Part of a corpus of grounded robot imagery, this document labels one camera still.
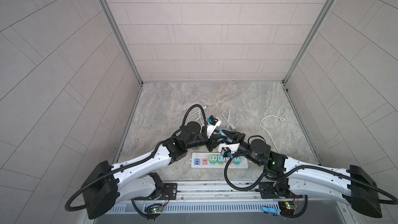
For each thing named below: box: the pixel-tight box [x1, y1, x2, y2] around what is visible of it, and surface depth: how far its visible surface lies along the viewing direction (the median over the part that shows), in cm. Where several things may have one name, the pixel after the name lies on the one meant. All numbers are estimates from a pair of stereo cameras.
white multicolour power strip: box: [189, 152, 249, 169], surface depth 79 cm
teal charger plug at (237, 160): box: [233, 156, 243, 165], surface depth 57 cm
